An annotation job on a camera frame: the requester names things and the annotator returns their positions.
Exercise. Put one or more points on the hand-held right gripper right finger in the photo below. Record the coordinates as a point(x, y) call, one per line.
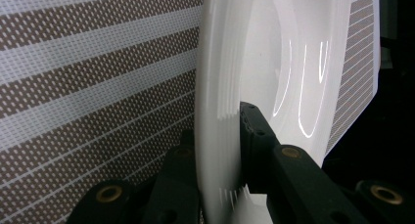
point(256, 145)

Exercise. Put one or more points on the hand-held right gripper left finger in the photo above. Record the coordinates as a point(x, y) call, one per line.
point(188, 138)

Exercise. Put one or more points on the white round plate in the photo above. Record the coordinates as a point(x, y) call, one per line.
point(261, 54)

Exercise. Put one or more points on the striped woven placemat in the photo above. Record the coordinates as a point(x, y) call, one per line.
point(81, 87)

